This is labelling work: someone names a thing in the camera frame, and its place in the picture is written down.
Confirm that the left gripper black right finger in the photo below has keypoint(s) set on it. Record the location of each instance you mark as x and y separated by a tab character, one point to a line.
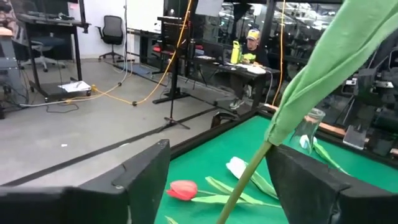
311	193

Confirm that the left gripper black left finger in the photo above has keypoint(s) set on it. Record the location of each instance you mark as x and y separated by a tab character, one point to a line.
93	205

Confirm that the red artificial tulip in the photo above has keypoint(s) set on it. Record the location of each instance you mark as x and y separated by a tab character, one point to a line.
342	46
183	189

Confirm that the tall clear glass vase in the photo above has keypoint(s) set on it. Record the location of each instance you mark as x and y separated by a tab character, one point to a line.
308	124

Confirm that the green felt mat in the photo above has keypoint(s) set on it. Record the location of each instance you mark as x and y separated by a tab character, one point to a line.
211	155

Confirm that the white paper sheets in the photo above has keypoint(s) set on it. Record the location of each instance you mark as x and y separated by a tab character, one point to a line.
74	86

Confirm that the black tripod stand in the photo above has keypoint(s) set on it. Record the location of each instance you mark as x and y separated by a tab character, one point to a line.
171	112

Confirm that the white rounded object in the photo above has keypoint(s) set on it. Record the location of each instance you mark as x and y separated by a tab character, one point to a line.
253	69

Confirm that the blue floor mat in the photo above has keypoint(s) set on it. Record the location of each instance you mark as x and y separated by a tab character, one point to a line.
136	69

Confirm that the person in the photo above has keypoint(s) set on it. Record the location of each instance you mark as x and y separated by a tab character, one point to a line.
255	56

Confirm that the black office desk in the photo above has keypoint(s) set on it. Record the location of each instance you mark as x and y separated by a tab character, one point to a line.
217	67

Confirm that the yellow-green water bottle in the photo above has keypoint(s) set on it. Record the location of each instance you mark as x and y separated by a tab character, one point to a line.
235	52

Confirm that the blue office chair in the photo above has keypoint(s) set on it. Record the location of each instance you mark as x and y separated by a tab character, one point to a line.
46	42

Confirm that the black open laptop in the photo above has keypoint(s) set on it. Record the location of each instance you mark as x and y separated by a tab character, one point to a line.
213	51

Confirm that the black mesh office chair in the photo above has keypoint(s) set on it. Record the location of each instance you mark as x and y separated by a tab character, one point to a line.
112	31

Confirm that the black standing desk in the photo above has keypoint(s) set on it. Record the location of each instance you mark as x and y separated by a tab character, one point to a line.
49	23

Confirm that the black equipment cart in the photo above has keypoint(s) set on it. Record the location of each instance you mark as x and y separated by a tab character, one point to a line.
169	31

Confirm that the white hanging paper sheet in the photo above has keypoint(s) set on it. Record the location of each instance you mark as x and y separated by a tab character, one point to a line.
209	7

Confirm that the grey metal bracket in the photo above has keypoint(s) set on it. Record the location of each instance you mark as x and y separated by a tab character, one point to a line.
354	137

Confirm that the black table frame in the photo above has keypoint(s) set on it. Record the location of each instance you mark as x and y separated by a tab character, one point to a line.
199	139

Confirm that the black pedestal stand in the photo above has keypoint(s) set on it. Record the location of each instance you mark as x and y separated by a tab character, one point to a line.
174	97

